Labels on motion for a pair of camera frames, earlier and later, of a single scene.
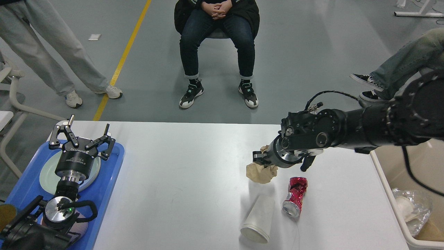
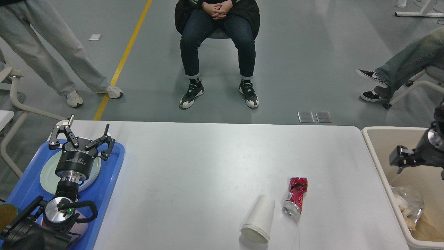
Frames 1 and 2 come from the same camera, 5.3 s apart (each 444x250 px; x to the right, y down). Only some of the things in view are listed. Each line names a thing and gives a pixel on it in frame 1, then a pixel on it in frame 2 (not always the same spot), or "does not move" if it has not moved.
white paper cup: x=257 y=227 does not move
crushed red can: x=297 y=186 does not move
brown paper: x=256 y=172 to x=412 y=225
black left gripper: x=75 y=164 does not move
